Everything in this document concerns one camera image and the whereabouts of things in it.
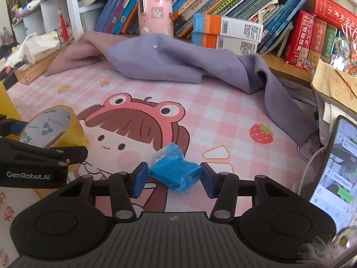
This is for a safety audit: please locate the black smartphone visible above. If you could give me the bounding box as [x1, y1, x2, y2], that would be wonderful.
[308, 115, 357, 233]

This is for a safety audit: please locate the white bookshelf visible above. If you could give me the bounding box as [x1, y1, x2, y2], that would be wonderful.
[11, 0, 314, 84]

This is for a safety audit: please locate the pink checked tablecloth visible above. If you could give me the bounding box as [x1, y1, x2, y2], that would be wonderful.
[0, 38, 327, 261]

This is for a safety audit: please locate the thin red dictionary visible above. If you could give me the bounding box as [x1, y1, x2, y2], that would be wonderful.
[307, 18, 328, 68]

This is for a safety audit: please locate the red boxed book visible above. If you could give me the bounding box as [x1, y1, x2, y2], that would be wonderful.
[305, 0, 357, 32]

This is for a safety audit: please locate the grey furry garment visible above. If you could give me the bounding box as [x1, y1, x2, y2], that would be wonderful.
[301, 223, 357, 268]

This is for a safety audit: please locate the white charging cable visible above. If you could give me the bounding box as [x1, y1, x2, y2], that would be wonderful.
[293, 144, 327, 196]

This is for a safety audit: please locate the orange blue white carton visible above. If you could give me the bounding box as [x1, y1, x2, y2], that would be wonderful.
[191, 31, 259, 56]
[193, 13, 264, 43]

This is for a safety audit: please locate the patterned tissue box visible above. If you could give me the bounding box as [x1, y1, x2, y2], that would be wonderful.
[5, 32, 61, 68]

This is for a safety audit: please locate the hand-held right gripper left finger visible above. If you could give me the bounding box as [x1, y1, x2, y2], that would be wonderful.
[57, 162, 149, 220]

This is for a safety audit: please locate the purple cloth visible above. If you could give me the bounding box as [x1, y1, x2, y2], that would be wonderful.
[106, 33, 320, 146]

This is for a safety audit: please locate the pink cylindrical humidifier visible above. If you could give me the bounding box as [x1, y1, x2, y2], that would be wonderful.
[135, 0, 175, 37]

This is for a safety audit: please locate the blue plastic packet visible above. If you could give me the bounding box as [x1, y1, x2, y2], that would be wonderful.
[149, 142, 203, 193]

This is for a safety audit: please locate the thick red dictionary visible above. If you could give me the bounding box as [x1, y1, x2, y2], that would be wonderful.
[282, 10, 316, 65]

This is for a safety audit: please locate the red tassel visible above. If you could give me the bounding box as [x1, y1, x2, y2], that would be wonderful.
[57, 0, 70, 42]

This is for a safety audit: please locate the colourful paper ornament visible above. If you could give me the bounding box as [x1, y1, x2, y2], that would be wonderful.
[329, 23, 357, 76]

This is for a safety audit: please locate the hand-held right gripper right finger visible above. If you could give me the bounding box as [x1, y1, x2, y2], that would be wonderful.
[200, 162, 292, 222]

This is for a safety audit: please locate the brown paper envelope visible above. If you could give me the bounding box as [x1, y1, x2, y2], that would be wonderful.
[311, 60, 357, 108]

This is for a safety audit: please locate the pink cloth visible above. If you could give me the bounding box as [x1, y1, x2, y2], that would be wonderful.
[44, 31, 112, 77]

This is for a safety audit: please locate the row of blue picture books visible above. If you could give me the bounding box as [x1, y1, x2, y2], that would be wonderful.
[93, 0, 308, 55]

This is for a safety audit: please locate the yellow tape roll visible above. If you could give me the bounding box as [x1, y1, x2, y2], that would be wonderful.
[18, 105, 90, 175]

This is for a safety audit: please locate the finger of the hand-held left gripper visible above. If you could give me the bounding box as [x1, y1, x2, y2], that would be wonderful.
[0, 138, 89, 165]
[0, 114, 27, 138]

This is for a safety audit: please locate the green dictionary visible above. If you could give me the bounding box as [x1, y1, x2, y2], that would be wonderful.
[321, 25, 339, 60]

